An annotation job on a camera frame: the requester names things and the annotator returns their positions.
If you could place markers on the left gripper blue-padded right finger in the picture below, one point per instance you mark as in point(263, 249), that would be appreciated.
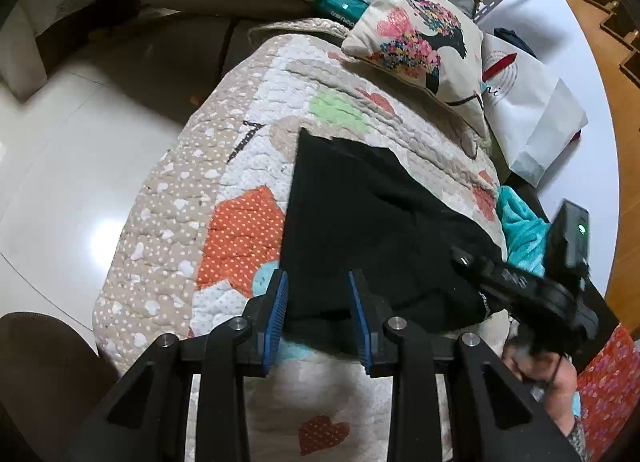
point(369, 315)

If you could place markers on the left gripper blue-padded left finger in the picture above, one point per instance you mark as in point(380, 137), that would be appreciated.
point(266, 315)

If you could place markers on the black pants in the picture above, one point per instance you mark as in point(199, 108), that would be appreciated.
point(352, 206)

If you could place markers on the operator right hand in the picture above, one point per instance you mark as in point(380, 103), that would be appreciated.
point(556, 374)

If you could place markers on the teal fleece blanket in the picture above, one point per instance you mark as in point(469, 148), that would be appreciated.
point(525, 232)

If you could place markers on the red floral cloth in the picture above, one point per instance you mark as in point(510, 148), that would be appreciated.
point(609, 391)

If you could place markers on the heart patterned quilt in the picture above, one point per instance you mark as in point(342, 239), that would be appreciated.
point(205, 231)

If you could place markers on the white paper bag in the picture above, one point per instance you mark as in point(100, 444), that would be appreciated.
point(530, 110)

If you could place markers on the floral lady print pillow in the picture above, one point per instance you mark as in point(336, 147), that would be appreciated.
point(429, 44)

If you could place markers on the teal box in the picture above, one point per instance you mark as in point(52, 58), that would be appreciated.
point(348, 12)

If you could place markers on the wooden staircase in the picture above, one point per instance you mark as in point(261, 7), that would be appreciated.
point(612, 30)

